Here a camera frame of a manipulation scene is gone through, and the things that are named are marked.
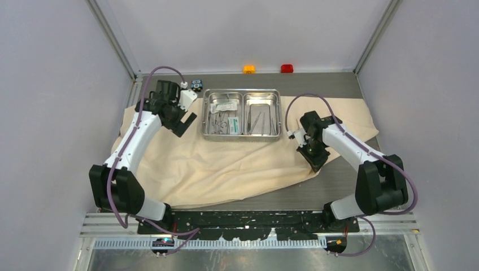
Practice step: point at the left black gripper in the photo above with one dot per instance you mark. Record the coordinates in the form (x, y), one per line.
(182, 126)

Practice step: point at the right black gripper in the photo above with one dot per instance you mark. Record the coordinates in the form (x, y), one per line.
(317, 162)

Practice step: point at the beige cloth wrap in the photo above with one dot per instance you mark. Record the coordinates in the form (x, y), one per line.
(193, 172)

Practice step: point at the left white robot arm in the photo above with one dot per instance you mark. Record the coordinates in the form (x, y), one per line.
(114, 184)

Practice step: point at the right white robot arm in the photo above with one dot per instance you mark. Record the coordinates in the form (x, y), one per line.
(380, 184)

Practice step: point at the left steel tray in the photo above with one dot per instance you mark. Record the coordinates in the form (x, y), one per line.
(221, 97)

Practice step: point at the steel tray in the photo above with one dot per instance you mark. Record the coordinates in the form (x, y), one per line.
(264, 101)
(221, 97)

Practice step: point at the white sterile pouch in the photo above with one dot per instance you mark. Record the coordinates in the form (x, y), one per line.
(226, 106)

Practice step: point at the small blue owl toy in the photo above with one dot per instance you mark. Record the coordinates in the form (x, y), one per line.
(196, 85)

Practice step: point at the green white packet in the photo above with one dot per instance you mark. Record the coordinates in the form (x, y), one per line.
(234, 126)

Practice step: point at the right steel tray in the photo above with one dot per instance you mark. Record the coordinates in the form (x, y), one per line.
(264, 101)

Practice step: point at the steel tweezers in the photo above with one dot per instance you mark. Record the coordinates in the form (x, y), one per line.
(261, 124)

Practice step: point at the yellow button block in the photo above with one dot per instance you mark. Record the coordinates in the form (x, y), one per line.
(249, 69)

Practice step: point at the red button block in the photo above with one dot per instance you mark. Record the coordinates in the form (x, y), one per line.
(287, 68)

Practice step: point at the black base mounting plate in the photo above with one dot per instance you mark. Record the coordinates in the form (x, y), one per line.
(247, 225)

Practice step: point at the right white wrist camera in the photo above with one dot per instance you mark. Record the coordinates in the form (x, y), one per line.
(300, 135)

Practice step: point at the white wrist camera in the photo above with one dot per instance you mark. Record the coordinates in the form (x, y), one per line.
(186, 97)
(300, 135)

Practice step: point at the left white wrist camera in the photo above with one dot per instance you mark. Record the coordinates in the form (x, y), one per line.
(186, 97)

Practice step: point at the wire mesh steel basket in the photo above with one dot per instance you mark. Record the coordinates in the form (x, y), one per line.
(239, 138)

